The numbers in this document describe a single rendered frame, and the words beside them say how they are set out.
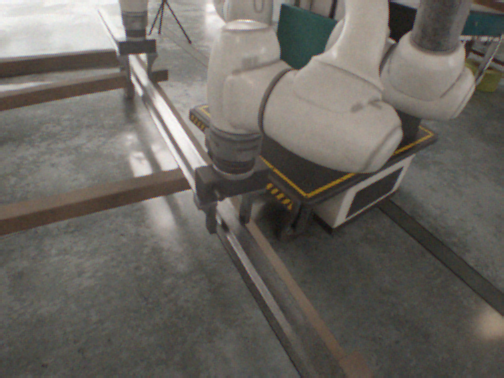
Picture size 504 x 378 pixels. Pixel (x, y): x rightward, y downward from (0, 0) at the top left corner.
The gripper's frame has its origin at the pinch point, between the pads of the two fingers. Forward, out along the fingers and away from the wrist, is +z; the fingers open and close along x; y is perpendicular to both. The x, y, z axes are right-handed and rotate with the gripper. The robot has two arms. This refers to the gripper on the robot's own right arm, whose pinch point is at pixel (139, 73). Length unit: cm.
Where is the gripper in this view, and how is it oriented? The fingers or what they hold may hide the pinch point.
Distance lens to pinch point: 133.7
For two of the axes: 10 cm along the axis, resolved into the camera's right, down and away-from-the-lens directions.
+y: 4.7, 6.1, -6.4
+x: 8.8, -2.3, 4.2
